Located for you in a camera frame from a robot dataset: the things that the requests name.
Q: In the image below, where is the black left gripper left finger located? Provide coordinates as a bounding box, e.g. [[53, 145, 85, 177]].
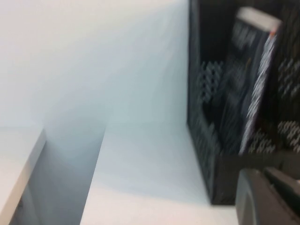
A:
[[235, 169, 275, 225]]

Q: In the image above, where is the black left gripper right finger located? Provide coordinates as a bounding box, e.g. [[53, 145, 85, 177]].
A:
[[264, 166, 300, 225]]

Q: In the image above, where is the dark cover robotics book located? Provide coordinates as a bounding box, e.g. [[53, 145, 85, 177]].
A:
[[222, 6, 284, 156]]

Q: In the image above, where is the black plastic book stand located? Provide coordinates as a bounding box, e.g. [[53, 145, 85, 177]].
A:
[[187, 0, 300, 206]]

